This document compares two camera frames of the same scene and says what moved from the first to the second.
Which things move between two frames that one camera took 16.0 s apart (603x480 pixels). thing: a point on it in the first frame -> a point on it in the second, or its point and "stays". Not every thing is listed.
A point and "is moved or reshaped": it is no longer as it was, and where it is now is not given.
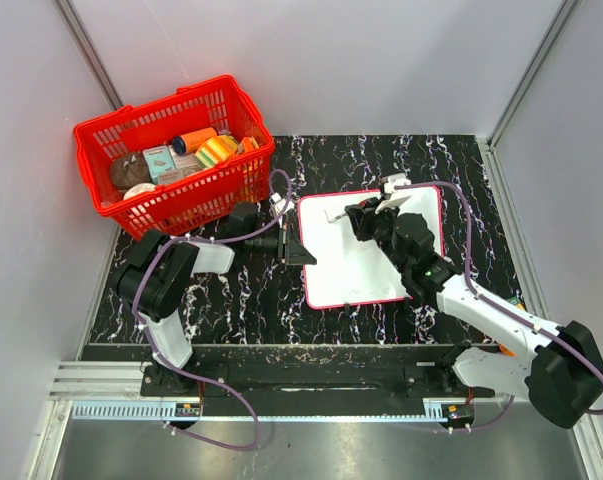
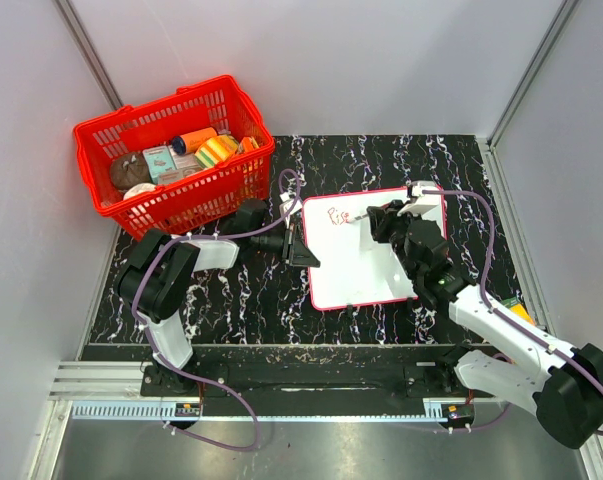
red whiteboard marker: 334,218 is moved or reshaped
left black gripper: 293,252 stays
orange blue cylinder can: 187,143 stays
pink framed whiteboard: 347,269 stays
